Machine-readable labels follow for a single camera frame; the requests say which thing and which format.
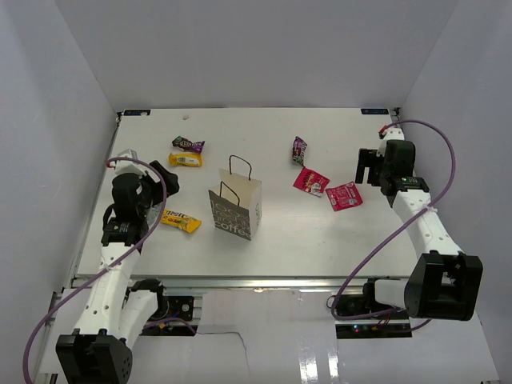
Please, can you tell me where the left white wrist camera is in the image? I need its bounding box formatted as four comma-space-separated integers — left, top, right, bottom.
110, 149, 146, 176

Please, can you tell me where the yellow candy bar packet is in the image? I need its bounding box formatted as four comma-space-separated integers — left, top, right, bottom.
168, 153, 202, 167

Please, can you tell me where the red snack sachet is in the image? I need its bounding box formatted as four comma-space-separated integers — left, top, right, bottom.
326, 182, 363, 212

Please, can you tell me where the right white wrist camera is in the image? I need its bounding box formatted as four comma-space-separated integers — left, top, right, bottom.
378, 126, 405, 141

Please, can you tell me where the purple candy packet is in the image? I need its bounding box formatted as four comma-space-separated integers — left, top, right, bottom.
291, 136, 308, 166

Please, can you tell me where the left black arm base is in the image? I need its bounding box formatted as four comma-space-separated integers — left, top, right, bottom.
150, 296, 194, 322

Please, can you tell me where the right blue corner label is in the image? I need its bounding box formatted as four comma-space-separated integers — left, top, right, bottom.
361, 108, 389, 115

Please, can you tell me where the red snack packet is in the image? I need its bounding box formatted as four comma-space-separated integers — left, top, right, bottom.
293, 167, 330, 197

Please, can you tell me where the blue corner label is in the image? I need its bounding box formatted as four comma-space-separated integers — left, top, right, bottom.
122, 109, 151, 117
361, 108, 389, 115

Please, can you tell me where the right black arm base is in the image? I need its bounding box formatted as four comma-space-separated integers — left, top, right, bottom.
335, 294, 412, 340

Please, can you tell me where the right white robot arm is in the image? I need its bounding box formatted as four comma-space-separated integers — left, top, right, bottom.
355, 139, 483, 321

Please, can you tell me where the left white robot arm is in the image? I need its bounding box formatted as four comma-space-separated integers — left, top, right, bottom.
55, 157, 179, 383

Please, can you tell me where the left blue corner label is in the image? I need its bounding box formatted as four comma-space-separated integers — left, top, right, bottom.
122, 109, 151, 117

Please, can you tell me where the dark purple snack packet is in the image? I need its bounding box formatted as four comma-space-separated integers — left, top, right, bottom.
172, 136, 206, 154

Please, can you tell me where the yellow M&M snack packet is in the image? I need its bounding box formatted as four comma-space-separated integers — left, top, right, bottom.
160, 210, 202, 234

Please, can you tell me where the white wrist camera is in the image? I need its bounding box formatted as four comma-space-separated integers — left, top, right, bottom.
110, 149, 146, 176
378, 126, 405, 141

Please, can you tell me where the grey white paper bag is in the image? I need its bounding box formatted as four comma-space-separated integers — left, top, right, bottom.
208, 154, 262, 241

